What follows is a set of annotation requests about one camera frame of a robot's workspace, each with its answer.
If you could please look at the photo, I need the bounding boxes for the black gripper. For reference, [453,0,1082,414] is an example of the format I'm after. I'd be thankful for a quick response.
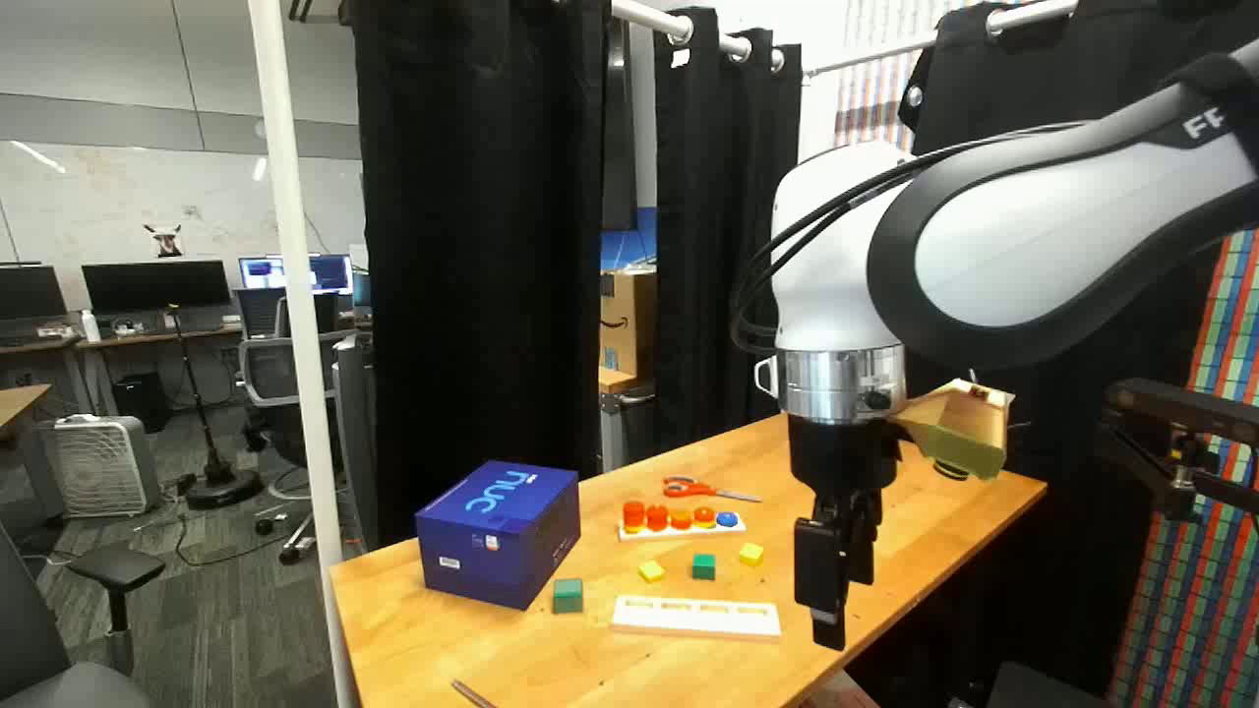
[788,416,901,648]

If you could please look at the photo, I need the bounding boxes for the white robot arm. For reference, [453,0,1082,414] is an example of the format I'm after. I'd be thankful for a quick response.
[728,38,1259,648]

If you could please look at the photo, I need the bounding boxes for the yellow block right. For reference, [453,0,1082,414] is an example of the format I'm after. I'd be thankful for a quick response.
[739,543,762,565]

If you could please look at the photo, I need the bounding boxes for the yellow block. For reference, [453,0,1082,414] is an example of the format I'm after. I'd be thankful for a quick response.
[739,543,762,565]
[636,564,666,581]

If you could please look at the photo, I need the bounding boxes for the green cube centre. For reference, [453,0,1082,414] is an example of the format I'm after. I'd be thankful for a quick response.
[687,549,717,581]

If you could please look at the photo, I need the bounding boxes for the white wooden peg base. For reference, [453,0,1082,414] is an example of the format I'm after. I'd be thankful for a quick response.
[613,513,746,543]

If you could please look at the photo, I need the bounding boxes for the yellow block left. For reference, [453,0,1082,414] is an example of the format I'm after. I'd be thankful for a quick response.
[636,564,666,581]

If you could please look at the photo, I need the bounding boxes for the white long tray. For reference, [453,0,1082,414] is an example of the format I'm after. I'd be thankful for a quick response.
[613,595,784,638]

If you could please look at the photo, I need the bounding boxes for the right black curtain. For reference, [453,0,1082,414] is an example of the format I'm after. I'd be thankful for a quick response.
[853,0,1259,708]

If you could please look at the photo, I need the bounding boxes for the black curtain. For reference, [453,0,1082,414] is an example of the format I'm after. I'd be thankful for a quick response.
[853,0,1259,708]
[653,8,804,448]
[354,0,608,540]

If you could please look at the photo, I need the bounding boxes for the dark green cube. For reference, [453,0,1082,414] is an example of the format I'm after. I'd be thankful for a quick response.
[549,578,583,615]

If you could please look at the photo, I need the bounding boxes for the brown cardboard box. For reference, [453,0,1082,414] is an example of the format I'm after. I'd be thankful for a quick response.
[599,273,655,376]

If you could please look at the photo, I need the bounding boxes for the blue cardboard box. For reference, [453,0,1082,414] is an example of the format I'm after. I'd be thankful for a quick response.
[413,460,583,608]

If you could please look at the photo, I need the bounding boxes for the colourful woven fabric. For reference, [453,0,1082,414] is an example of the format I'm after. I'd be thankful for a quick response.
[1107,232,1259,708]

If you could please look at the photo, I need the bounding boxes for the middle black curtain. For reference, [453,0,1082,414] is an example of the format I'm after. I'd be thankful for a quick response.
[653,8,804,448]

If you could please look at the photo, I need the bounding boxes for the left black curtain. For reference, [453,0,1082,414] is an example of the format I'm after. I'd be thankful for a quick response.
[354,0,608,540]

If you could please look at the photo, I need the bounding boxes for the grey office chair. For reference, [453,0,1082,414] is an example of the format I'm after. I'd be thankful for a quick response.
[236,286,343,565]

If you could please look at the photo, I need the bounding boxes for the black microphone stand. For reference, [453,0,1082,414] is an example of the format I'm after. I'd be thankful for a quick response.
[165,303,263,513]

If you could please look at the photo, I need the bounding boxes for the white box fan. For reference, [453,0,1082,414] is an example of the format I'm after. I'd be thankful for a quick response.
[51,414,157,520]

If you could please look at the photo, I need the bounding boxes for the black monitor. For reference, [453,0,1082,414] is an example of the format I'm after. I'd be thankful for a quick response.
[81,260,233,315]

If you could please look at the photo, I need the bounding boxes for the white vertical pole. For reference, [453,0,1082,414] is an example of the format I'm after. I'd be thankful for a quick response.
[248,0,354,708]

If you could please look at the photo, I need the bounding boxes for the dark chair foreground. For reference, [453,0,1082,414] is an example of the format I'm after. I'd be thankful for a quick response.
[0,522,168,708]

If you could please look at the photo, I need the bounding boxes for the orange handled scissors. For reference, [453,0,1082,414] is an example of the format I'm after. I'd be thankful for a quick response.
[661,475,758,505]

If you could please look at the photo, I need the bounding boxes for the orange ring stack middle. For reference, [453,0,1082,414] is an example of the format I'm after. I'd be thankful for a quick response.
[644,505,670,532]

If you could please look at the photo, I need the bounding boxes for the orange ring stack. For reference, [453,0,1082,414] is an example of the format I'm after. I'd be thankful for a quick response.
[644,505,670,532]
[620,501,644,532]

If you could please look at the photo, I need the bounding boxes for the orange ring stack far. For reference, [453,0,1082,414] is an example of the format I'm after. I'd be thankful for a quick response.
[620,501,644,532]

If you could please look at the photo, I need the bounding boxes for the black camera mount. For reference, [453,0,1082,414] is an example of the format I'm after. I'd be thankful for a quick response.
[1092,376,1259,522]

